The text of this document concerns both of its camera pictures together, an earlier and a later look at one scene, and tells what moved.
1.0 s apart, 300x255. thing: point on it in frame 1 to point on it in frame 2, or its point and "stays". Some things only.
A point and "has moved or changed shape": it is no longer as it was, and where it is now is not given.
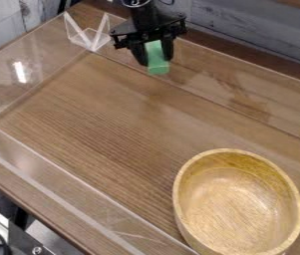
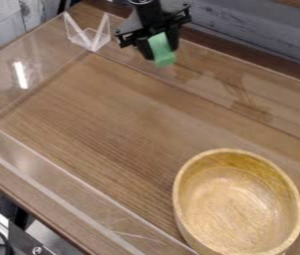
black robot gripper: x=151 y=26 to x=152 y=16
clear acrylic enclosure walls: x=202 y=154 stays
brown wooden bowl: x=237 y=205 stays
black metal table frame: x=32 y=235 stays
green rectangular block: x=158 y=65 has moved or changed shape
